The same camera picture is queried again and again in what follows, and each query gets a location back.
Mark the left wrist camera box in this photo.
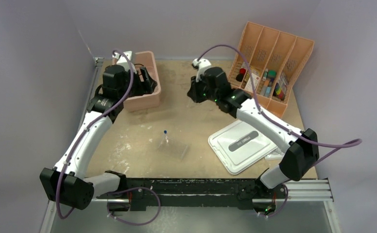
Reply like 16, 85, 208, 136
112, 50, 136, 72

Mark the orange cap highlighter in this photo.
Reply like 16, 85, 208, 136
259, 79, 270, 96

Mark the pink four-slot file organizer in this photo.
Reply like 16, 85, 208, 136
228, 22, 315, 118

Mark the aluminium frame rail base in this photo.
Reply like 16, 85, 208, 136
38, 57, 342, 233

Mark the white plastic lid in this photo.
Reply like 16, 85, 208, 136
208, 120, 277, 175

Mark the white glue stick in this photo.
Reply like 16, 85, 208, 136
262, 68, 269, 81

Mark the printed paper sheet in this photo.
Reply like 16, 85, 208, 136
264, 149, 285, 160

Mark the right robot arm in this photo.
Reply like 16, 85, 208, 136
187, 66, 319, 198

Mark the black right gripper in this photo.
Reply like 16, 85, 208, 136
188, 74, 220, 104

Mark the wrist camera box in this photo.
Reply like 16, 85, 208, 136
191, 58, 212, 83
112, 50, 136, 72

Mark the white instruction box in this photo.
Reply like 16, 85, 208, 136
245, 70, 260, 92

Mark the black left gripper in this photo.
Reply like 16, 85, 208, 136
119, 67, 156, 101

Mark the pink plastic bin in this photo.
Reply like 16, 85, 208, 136
112, 50, 161, 112

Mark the green eraser block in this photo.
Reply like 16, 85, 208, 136
267, 70, 277, 82

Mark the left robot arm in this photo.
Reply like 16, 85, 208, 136
39, 65, 157, 214

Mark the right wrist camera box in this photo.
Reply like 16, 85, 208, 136
191, 58, 212, 83

